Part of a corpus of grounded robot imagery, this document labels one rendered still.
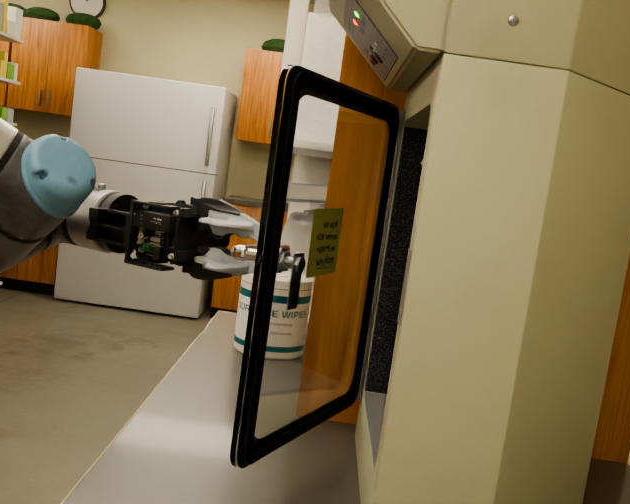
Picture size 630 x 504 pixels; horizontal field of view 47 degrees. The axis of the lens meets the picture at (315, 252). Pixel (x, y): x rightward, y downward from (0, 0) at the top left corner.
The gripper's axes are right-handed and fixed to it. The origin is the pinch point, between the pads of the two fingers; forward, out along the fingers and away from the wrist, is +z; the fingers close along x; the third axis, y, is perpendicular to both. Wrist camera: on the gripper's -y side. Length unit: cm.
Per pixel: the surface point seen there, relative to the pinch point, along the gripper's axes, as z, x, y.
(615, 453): 37, -25, -43
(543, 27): 26.3, 24.3, 3.4
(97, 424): -182, -119, -180
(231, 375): -21.9, -25.9, -31.1
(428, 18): 17.3, 23.7, 7.7
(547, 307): 30.0, -0.2, -1.3
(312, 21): -63, 51, -115
